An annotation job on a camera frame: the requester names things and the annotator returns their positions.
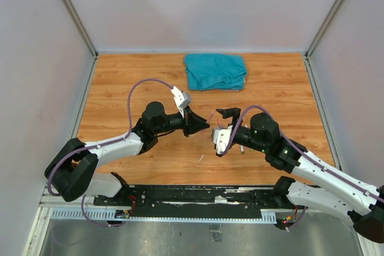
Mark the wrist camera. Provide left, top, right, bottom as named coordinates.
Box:
left=211, top=126, right=232, bottom=156
left=171, top=86, right=191, bottom=110

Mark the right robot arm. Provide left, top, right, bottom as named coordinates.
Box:
left=212, top=106, right=383, bottom=243

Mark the pink pen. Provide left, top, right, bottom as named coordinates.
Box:
left=200, top=111, right=214, bottom=137

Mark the grey slotted cable duct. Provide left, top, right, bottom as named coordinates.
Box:
left=51, top=207, right=277, bottom=224

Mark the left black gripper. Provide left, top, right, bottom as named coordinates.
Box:
left=155, top=106, right=210, bottom=138

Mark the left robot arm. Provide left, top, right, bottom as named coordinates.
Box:
left=44, top=101, right=209, bottom=206

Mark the teal folded cloth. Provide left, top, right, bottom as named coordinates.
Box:
left=184, top=53, right=247, bottom=91

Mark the pink marker on table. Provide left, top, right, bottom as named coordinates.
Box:
left=217, top=119, right=223, bottom=128

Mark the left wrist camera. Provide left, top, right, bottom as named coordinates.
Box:
left=171, top=86, right=191, bottom=110

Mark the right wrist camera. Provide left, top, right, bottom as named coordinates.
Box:
left=211, top=126, right=232, bottom=156

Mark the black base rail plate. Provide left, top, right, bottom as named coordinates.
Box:
left=93, top=185, right=295, bottom=219

